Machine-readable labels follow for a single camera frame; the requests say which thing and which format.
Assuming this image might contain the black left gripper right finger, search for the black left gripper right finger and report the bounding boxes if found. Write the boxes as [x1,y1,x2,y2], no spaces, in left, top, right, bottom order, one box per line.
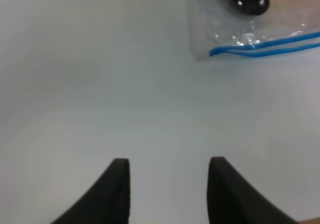
[206,157,297,224]

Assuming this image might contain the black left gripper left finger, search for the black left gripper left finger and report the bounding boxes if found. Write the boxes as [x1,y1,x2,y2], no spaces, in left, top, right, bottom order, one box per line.
[53,158,131,224]

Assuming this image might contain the clear zip bag blue seal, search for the clear zip bag blue seal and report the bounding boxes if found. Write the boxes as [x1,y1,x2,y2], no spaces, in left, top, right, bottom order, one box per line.
[186,0,320,59]

